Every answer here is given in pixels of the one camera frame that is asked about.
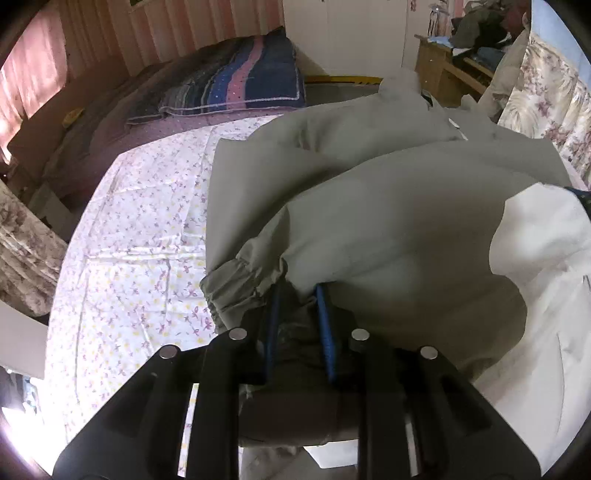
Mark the blue floral curtain right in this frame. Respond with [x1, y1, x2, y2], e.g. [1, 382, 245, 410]
[479, 1, 590, 185]

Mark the white wardrobe with decals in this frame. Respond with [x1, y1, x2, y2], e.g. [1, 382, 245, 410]
[283, 0, 436, 78]

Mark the pile of dark clothes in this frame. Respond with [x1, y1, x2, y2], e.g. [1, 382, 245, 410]
[450, 0, 531, 49]

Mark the pink window curtain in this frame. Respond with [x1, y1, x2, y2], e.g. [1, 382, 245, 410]
[1, 1, 68, 164]

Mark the small yellow object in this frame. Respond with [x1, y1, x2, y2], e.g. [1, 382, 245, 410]
[62, 108, 85, 129]

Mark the grey white-lined coat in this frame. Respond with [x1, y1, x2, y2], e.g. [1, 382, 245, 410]
[200, 71, 590, 470]

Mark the white box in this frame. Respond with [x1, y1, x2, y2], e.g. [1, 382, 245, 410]
[0, 302, 48, 379]

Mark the floral curtain left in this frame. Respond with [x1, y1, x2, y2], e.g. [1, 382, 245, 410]
[0, 185, 67, 318]

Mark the floral pink bed sheet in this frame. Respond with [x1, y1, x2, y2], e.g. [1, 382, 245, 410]
[38, 117, 266, 470]

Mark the striped blue pink quilt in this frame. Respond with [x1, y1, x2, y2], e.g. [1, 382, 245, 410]
[126, 26, 305, 126]

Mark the low bed purple cover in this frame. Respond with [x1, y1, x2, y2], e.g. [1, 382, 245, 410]
[6, 26, 309, 204]

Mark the wooden desk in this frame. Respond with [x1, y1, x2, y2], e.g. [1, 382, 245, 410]
[415, 35, 494, 107]

